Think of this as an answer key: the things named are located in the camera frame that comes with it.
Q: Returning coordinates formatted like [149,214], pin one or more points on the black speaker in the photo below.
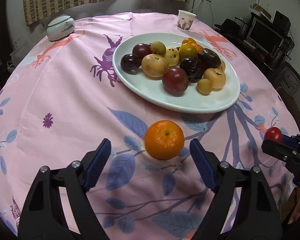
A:
[281,21]

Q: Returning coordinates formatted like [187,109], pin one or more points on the white ceramic lidded jar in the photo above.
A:
[60,28]

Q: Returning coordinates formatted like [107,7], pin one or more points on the white plastic bag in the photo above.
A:
[12,61]

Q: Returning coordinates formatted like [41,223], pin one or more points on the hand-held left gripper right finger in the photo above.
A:
[203,165]

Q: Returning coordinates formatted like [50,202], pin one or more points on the dark purple plum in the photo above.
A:
[196,76]
[187,64]
[130,62]

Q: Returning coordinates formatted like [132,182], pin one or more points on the small yellow plum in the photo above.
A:
[158,48]
[204,86]

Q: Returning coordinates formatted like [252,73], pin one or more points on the white oval plate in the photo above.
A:
[145,90]

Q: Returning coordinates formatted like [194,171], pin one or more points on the printed paper cup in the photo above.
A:
[185,21]

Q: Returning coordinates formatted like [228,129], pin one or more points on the large red plum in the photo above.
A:
[141,50]

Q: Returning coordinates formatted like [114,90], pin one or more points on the red cherry tomato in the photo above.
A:
[273,133]

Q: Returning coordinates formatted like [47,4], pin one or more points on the computer monitor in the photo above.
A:
[263,36]

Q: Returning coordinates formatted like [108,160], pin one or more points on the pink floral tablecloth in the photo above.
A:
[70,100]

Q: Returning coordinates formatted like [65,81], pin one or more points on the large yellow pear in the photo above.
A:
[154,65]

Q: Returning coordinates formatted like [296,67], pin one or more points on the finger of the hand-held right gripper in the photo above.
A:
[288,140]
[275,147]

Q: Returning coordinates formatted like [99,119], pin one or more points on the spotted yellow pear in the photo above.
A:
[171,55]

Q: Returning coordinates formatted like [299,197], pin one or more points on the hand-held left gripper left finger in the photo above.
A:
[97,166]

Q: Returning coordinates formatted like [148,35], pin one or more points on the dark wrinkled passion fruit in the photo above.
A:
[208,58]

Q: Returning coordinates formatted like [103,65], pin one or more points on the orange tangerine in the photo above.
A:
[164,140]
[198,47]

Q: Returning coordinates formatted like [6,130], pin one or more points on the yellow orange round fruit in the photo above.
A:
[188,40]
[188,51]

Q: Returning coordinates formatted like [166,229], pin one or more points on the dark red plum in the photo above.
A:
[175,80]

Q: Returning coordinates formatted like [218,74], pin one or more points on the black desk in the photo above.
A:
[250,47]

